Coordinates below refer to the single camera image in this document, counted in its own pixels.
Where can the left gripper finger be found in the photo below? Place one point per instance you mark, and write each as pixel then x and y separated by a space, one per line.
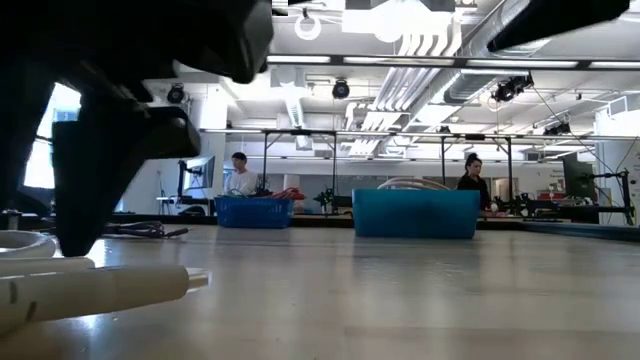
pixel 100 165
pixel 15 125

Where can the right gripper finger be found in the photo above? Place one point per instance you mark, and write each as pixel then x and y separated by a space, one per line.
pixel 560 20

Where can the monitor on arm stand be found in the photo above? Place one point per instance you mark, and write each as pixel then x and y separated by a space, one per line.
pixel 200 172

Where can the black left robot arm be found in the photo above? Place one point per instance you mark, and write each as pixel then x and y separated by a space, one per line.
pixel 35 205

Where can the black background robot arm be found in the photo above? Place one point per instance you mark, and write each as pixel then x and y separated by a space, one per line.
pixel 332 200

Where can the large window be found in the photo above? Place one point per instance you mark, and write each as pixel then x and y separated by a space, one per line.
pixel 55 150

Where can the overhead light bar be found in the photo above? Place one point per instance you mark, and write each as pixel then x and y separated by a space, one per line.
pixel 582 64

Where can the black ceiling spotlight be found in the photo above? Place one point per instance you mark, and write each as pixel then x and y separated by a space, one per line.
pixel 341 89
pixel 510 89
pixel 557 129
pixel 175 94

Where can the person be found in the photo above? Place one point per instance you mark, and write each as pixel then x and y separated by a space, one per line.
pixel 242 181
pixel 472 185

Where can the dark monitor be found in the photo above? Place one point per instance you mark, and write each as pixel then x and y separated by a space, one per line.
pixel 575 175

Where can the blue mesh plastic basket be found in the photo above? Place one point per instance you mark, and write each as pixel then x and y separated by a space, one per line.
pixel 255 215

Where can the teal plastic bin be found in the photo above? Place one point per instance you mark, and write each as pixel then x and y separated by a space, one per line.
pixel 415 215

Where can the silver ventilation duct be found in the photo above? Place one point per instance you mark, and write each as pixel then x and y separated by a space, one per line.
pixel 470 85

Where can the black background rig frame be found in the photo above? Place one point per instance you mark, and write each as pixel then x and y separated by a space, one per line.
pixel 300 132
pixel 475 136

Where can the black aluminium table frame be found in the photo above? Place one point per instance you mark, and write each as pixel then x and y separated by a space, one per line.
pixel 325 220

